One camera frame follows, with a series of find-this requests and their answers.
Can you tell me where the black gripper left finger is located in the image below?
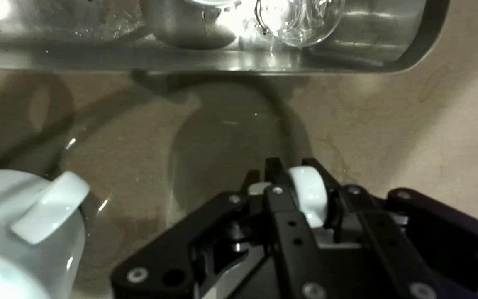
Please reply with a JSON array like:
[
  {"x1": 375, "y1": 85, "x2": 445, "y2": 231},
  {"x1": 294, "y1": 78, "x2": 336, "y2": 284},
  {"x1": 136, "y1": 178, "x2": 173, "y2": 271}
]
[{"x1": 264, "y1": 158, "x2": 297, "y2": 219}]

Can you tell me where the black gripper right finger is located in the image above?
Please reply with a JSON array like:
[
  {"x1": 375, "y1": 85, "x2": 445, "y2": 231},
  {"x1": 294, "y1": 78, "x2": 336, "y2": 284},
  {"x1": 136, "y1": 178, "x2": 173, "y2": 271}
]
[{"x1": 302, "y1": 158, "x2": 352, "y2": 227}]

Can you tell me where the white mug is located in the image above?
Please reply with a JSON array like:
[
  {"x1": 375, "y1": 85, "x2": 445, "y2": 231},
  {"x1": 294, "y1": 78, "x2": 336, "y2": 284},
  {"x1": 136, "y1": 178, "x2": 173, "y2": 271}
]
[
  {"x1": 248, "y1": 164, "x2": 326, "y2": 229},
  {"x1": 0, "y1": 169, "x2": 90, "y2": 299}
]

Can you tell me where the stainless steel sink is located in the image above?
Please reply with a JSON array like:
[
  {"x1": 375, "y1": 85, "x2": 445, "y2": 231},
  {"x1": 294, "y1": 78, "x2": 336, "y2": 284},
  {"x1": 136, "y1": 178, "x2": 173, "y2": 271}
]
[{"x1": 0, "y1": 0, "x2": 452, "y2": 75}]

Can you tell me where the round clear glass bowl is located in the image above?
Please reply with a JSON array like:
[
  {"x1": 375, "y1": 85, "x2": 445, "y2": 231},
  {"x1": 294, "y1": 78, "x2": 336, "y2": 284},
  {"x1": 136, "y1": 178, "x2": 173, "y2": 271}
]
[{"x1": 254, "y1": 0, "x2": 346, "y2": 48}]

